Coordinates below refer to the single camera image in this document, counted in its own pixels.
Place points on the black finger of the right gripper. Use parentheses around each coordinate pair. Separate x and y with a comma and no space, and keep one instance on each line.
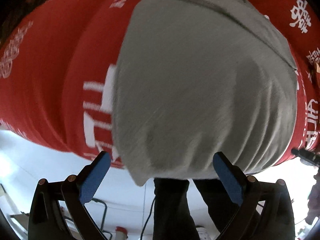
(306,156)

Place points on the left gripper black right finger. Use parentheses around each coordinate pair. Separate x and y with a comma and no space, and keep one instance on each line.
(265,209)

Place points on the grey knit sweater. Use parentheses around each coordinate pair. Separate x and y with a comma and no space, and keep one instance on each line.
(196,77)

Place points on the person's black trouser legs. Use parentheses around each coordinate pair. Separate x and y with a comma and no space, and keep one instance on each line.
(172,218)

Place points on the red patterned pillow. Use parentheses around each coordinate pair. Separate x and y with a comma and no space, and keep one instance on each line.
(313,59)

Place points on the red blanket with white lettering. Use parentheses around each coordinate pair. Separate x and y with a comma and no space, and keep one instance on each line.
(59,64)

